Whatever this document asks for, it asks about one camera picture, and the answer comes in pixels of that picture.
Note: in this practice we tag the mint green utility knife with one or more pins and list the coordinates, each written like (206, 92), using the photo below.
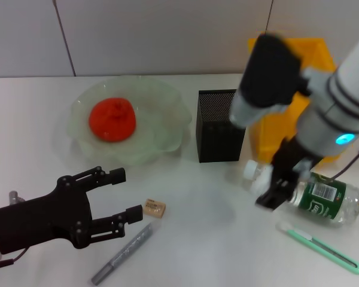
(320, 246)

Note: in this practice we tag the pale green glass fruit plate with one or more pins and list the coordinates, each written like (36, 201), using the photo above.
(161, 119)

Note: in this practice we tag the orange fruit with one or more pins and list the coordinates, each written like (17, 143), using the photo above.
(112, 119)

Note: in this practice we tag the clear water bottle green label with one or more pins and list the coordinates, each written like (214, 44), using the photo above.
(326, 197)

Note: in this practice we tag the yellow plastic storage bin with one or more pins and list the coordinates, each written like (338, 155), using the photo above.
(320, 51)

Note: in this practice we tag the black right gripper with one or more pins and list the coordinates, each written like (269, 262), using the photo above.
(290, 155)

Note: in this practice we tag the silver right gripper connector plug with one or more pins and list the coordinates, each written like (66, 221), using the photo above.
(305, 166)

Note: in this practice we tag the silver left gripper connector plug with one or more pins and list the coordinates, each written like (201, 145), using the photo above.
(15, 197)

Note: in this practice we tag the beige eraser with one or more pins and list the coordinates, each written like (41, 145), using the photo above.
(154, 208)

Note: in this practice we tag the black mesh pen holder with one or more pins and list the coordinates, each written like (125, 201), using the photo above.
(217, 140)

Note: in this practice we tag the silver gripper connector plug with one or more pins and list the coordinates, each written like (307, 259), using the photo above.
(15, 197)
(305, 166)

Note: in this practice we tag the grey marker pen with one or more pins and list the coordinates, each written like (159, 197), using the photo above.
(131, 245)

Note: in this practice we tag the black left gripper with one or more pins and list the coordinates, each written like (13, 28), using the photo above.
(42, 221)

